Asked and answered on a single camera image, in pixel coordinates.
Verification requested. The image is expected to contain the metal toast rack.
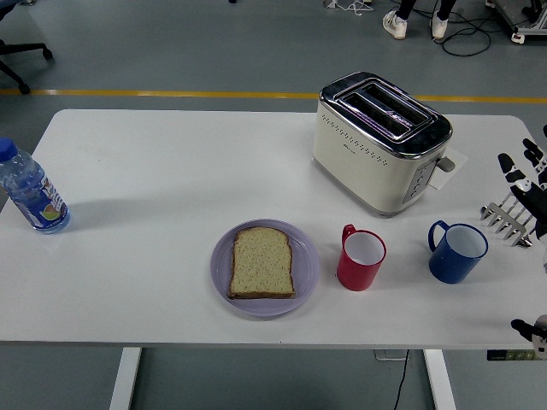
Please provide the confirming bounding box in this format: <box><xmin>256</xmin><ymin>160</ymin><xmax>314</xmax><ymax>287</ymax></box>
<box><xmin>479</xmin><ymin>190</ymin><xmax>538</xmax><ymax>249</ymax></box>

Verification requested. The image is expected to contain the black cable under table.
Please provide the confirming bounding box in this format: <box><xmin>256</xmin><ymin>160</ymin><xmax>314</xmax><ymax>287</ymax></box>
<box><xmin>391</xmin><ymin>349</ymin><xmax>410</xmax><ymax>410</ymax></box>

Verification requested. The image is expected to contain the person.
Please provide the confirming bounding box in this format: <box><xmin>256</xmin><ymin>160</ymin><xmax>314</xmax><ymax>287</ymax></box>
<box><xmin>382</xmin><ymin>0</ymin><xmax>450</xmax><ymax>41</ymax></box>

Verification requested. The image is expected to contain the purple plate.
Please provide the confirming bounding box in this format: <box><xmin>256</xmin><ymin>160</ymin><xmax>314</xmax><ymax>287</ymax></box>
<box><xmin>210</xmin><ymin>219</ymin><xmax>321</xmax><ymax>317</ymax></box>

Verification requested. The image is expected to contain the cream toaster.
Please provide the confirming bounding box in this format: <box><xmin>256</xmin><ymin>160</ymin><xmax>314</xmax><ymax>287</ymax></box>
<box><xmin>311</xmin><ymin>71</ymin><xmax>456</xmax><ymax>219</ymax></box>

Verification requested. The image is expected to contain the white equipment frame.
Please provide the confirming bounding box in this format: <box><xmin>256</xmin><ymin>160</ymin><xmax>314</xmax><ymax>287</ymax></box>
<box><xmin>485</xmin><ymin>0</ymin><xmax>547</xmax><ymax>44</ymax></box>

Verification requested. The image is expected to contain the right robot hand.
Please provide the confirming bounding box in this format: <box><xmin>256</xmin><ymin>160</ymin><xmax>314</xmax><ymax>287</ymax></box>
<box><xmin>497</xmin><ymin>125</ymin><xmax>547</xmax><ymax>360</ymax></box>

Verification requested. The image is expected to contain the red enamel cup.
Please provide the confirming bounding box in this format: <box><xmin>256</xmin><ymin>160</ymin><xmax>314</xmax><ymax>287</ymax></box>
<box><xmin>336</xmin><ymin>223</ymin><xmax>388</xmax><ymax>292</ymax></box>

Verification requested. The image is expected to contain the black office chair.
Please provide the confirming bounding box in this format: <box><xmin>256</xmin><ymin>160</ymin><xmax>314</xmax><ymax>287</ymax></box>
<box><xmin>0</xmin><ymin>0</ymin><xmax>56</xmax><ymax>95</ymax></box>

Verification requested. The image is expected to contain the white cable bundle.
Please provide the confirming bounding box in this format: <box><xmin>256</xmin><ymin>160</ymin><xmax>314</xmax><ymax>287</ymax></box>
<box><xmin>323</xmin><ymin>0</ymin><xmax>373</xmax><ymax>18</ymax></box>

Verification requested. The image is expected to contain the plastic bottle with blue cap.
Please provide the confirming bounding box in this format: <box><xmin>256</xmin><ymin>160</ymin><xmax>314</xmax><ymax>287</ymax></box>
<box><xmin>0</xmin><ymin>136</ymin><xmax>72</xmax><ymax>235</ymax></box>

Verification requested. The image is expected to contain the black floor cable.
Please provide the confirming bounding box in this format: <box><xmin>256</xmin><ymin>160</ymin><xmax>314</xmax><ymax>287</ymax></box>
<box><xmin>409</xmin><ymin>0</ymin><xmax>514</xmax><ymax>57</ymax></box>

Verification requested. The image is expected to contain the blue enamel cup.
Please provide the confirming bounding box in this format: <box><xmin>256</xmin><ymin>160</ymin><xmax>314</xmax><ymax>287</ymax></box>
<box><xmin>428</xmin><ymin>220</ymin><xmax>489</xmax><ymax>285</ymax></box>

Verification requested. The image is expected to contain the white table leg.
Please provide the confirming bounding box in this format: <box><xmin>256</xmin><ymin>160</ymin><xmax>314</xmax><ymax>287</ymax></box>
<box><xmin>109</xmin><ymin>347</ymin><xmax>143</xmax><ymax>410</ymax></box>
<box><xmin>423</xmin><ymin>348</ymin><xmax>456</xmax><ymax>410</ymax></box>

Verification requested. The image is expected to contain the grey box under table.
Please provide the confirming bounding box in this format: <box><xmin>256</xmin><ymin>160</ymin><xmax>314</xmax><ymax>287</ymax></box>
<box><xmin>373</xmin><ymin>349</ymin><xmax>409</xmax><ymax>362</ymax></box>

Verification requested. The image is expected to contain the bread slice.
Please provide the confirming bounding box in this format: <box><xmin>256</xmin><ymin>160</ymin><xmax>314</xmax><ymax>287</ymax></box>
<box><xmin>227</xmin><ymin>227</ymin><xmax>297</xmax><ymax>300</ymax></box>

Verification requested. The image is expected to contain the black table control panel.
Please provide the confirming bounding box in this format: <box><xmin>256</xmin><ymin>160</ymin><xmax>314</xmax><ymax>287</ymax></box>
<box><xmin>486</xmin><ymin>349</ymin><xmax>538</xmax><ymax>362</ymax></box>

